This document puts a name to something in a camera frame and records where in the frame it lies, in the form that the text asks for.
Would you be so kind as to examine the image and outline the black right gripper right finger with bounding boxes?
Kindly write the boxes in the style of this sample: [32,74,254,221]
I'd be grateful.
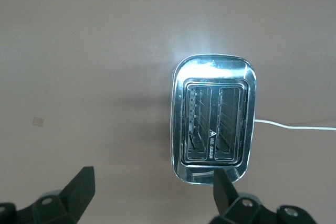
[212,168,315,224]

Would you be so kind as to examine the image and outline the silver two-slot toaster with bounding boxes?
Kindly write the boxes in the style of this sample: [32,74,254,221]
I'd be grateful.
[169,54,257,187]

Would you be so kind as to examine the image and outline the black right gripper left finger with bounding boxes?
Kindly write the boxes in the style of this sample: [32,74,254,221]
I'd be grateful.
[0,165,96,224]

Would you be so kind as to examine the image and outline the white toaster power cord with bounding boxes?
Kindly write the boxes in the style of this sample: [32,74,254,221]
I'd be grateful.
[253,119,336,131]

